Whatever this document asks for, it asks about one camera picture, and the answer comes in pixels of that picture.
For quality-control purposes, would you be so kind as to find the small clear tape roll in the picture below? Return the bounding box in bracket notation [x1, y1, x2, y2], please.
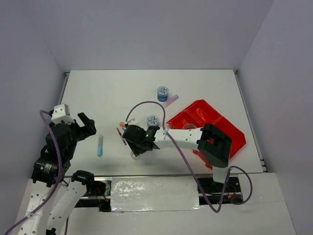
[131, 152, 140, 161]

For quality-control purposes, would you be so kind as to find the red pen refill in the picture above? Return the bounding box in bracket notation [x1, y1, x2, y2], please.
[116, 127, 127, 146]

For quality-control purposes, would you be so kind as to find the large clear tape roll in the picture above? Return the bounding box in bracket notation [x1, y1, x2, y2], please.
[183, 123, 197, 130]

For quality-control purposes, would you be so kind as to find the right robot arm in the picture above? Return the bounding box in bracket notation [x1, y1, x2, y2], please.
[122, 123, 232, 191]

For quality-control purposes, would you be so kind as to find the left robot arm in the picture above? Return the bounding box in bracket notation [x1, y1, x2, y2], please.
[17, 111, 96, 235]

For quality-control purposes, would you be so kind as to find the near blue tape stack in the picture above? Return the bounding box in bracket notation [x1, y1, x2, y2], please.
[146, 115, 159, 126]

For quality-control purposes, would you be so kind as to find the blue tape stack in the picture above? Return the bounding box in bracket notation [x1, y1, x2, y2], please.
[146, 115, 159, 126]
[157, 86, 169, 102]

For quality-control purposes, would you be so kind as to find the blue highlighter pen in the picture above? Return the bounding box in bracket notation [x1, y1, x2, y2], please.
[97, 134, 103, 157]

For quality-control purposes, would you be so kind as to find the silver foil base cover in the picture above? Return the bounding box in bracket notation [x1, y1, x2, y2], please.
[111, 176, 200, 212]

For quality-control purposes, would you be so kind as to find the pink eraser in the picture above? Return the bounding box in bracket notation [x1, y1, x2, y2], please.
[163, 94, 179, 108]

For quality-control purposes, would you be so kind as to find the far blue tape stack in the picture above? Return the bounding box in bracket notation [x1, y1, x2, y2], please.
[157, 86, 169, 102]

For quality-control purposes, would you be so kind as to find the red plastic bin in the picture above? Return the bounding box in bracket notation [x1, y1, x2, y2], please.
[166, 99, 246, 159]

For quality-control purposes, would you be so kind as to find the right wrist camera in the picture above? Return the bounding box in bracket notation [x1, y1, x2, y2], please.
[125, 118, 137, 127]

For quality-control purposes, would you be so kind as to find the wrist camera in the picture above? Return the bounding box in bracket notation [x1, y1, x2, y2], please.
[51, 104, 74, 125]
[125, 118, 137, 127]

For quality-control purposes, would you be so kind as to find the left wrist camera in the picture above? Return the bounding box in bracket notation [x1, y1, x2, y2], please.
[51, 104, 74, 125]

